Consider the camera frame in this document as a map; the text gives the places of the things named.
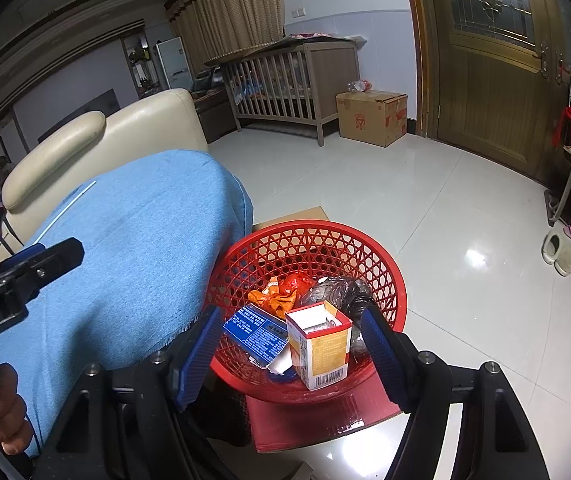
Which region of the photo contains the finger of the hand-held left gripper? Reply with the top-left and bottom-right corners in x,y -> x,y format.
0,238 -> 85,293

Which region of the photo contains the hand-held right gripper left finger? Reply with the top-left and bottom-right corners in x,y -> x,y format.
30,304 -> 226,480

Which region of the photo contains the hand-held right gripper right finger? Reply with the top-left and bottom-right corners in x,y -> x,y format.
360,305 -> 551,480

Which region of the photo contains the red and yellow medicine box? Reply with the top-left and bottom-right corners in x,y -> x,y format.
284,301 -> 353,391

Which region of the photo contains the blue and white box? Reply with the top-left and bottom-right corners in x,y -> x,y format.
223,303 -> 296,376

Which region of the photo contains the black plastic bag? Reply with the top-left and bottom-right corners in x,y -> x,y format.
295,276 -> 379,358

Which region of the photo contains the orange wrapper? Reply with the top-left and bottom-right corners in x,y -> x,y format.
248,276 -> 299,318

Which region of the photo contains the red wrapper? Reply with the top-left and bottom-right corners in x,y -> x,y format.
278,272 -> 319,306

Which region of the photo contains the red plastic basket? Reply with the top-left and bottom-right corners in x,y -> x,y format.
206,220 -> 409,406

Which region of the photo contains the person's left hand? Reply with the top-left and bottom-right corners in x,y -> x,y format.
0,362 -> 34,456

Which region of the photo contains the thin white rod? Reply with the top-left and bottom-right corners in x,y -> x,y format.
30,180 -> 97,247

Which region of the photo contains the red stool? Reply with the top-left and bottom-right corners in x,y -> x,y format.
243,375 -> 403,453

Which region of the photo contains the flat cardboard sheet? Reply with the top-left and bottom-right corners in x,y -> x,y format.
253,205 -> 331,233

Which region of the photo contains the cream leather sofa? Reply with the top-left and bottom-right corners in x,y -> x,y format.
0,88 -> 210,271

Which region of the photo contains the brown cardboard box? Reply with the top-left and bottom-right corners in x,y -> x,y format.
335,90 -> 409,148

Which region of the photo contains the white standing air conditioner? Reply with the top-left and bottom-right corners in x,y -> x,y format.
156,37 -> 192,92

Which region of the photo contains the brown wooden door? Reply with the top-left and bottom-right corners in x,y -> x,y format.
403,0 -> 571,186

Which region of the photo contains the wooden crib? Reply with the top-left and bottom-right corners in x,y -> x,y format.
204,40 -> 359,147

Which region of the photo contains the beige curtain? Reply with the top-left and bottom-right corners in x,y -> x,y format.
166,0 -> 286,63

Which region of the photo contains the purple strap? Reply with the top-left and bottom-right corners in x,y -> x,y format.
0,200 -> 24,256

